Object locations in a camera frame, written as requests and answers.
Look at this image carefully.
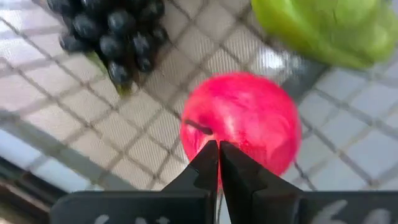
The black grape bunch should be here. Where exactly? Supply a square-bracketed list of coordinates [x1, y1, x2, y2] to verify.
[46, 0, 170, 97]

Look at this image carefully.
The tan mat with dark border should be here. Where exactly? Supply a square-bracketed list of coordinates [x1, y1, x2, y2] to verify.
[0, 0, 312, 191]

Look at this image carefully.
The metal wire basket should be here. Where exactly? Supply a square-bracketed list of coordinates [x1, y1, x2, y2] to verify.
[0, 0, 398, 192]

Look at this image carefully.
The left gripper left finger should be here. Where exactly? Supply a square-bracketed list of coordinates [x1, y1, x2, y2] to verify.
[49, 139, 220, 224]

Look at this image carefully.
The red apple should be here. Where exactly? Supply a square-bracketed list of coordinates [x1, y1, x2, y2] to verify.
[179, 71, 302, 189]

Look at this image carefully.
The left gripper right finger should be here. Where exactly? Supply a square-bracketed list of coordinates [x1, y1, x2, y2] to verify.
[220, 140, 398, 224]

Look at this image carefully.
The lime green cabbage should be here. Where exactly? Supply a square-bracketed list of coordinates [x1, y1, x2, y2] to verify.
[251, 0, 398, 71]

